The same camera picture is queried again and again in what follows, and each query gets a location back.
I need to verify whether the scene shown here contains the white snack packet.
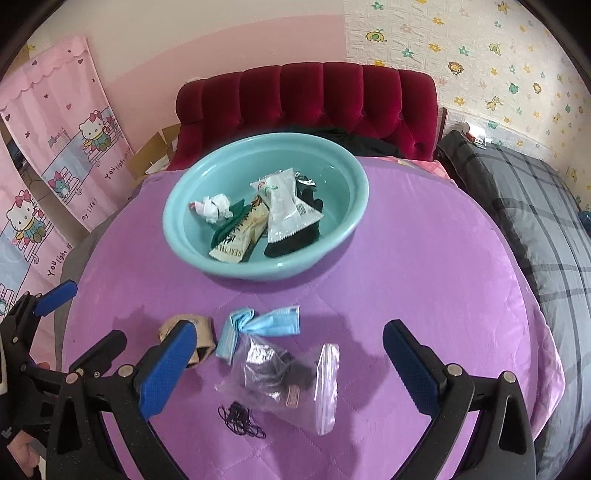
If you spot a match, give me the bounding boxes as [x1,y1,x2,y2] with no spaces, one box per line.
[250,168,324,244]

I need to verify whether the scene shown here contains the beige snack packet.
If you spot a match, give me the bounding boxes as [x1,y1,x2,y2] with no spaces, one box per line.
[209,196,271,265]

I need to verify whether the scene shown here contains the black hair ties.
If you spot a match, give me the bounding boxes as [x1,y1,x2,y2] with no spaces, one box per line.
[218,401,268,440]

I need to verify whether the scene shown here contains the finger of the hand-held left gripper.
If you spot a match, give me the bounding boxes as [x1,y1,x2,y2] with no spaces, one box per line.
[2,279,79,335]
[28,329,128,377]

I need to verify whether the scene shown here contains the teal plastic basin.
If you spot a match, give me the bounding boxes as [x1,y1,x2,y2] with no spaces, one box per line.
[163,132,370,282]

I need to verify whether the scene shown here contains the person's left hand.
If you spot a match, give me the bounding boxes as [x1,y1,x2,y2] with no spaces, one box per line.
[4,434,46,480]

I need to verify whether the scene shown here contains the grey plaid bed sheet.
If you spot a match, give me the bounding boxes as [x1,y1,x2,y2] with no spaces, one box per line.
[436,130,591,480]

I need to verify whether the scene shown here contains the green cloth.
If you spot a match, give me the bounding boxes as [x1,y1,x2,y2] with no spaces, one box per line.
[210,199,253,248]

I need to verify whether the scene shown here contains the blue face mask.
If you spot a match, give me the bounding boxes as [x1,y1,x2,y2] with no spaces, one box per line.
[215,305,301,366]

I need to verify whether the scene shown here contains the cardboard box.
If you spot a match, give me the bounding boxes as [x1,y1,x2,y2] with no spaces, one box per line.
[128,124,182,179]

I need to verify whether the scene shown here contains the red velvet tufted sofa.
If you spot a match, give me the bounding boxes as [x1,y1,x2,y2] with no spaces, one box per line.
[168,61,439,172]

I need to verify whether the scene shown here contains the black cloth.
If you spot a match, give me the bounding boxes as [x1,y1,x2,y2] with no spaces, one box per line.
[277,124,405,159]

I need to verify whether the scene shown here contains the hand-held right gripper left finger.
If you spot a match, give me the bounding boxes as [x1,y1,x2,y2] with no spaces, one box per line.
[46,320,199,480]

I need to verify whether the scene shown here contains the pink cartoon cat curtain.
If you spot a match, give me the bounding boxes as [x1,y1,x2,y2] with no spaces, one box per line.
[0,152,77,320]
[0,34,135,234]

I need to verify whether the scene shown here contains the white red wrapper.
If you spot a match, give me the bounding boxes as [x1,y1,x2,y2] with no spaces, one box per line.
[188,194,234,226]

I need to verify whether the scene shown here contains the clear zip bag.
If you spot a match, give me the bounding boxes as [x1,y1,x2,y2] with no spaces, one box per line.
[215,335,341,437]

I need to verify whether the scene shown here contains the purple quilted table cover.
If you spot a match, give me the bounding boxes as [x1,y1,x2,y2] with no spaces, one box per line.
[62,154,567,480]

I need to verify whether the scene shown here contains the black glove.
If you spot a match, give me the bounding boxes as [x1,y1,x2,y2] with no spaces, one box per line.
[264,182,327,258]

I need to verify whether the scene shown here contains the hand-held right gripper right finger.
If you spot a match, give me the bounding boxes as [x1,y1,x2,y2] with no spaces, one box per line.
[382,319,539,480]

